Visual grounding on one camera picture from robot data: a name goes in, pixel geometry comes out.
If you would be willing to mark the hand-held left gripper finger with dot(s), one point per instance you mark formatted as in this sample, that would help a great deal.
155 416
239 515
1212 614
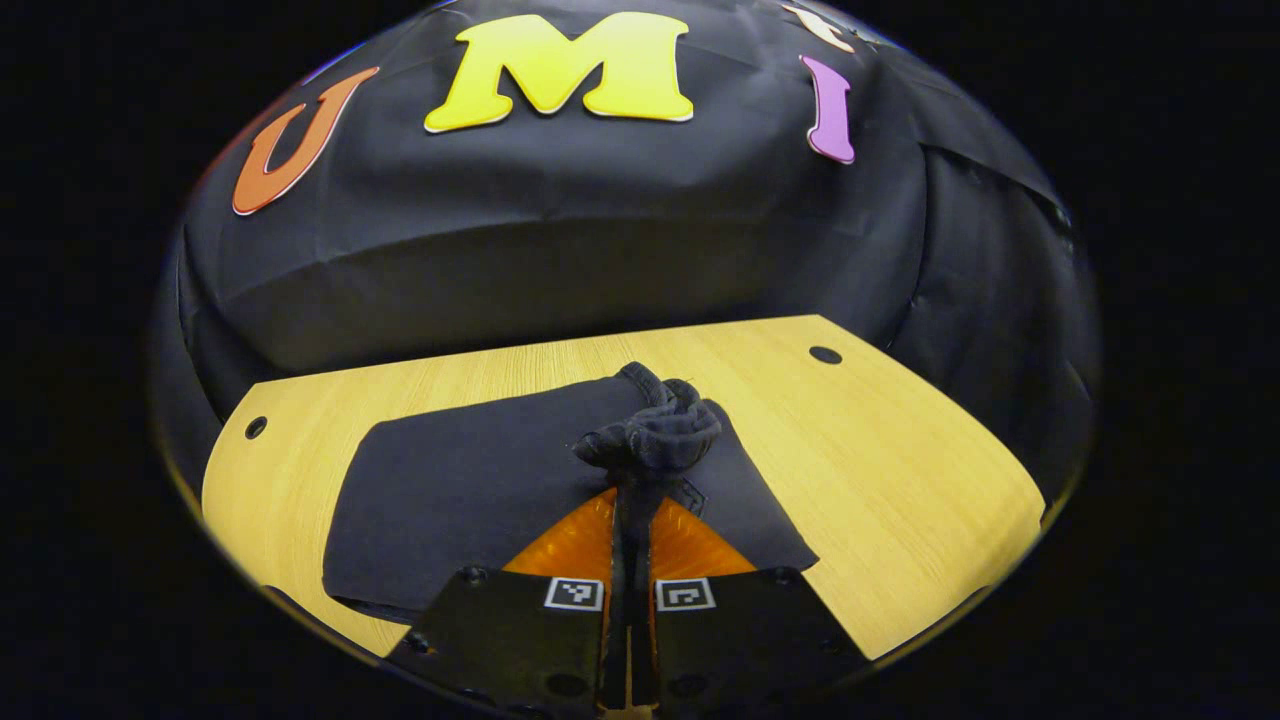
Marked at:
643 650
618 650

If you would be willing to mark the black backdrop cloth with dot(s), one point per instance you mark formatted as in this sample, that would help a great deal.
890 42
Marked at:
600 250

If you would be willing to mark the black jeans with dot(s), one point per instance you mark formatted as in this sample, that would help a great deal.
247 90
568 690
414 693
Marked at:
470 490

